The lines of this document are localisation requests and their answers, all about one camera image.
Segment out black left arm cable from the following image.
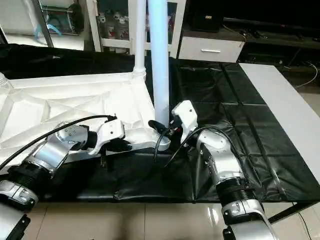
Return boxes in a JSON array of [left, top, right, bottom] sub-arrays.
[[0, 114, 117, 172]]

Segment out black work mat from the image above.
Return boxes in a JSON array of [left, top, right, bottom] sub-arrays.
[[0, 42, 320, 205]]

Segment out white drawer cabinet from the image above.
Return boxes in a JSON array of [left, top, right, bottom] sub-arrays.
[[185, 0, 320, 66]]

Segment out white glass door cabinet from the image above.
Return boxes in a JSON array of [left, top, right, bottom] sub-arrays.
[[86, 0, 187, 59]]

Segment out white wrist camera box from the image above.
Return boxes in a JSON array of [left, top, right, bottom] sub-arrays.
[[94, 118, 126, 155], [170, 99, 199, 147]]

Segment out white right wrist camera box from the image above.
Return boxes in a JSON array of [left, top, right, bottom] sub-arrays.
[[170, 99, 199, 147]]

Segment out white plastic table top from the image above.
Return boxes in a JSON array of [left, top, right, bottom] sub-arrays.
[[0, 71, 172, 167]]

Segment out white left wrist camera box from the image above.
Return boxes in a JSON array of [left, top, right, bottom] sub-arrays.
[[94, 118, 126, 155]]

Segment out white drawer unit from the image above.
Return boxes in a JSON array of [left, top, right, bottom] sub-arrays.
[[177, 36, 246, 64]]

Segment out white plastic table leg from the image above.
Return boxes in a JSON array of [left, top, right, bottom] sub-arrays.
[[0, 71, 9, 89], [147, 0, 172, 129], [132, 0, 149, 82]]

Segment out black metal stand leg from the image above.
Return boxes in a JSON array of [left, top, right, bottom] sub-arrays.
[[267, 200, 320, 225]]

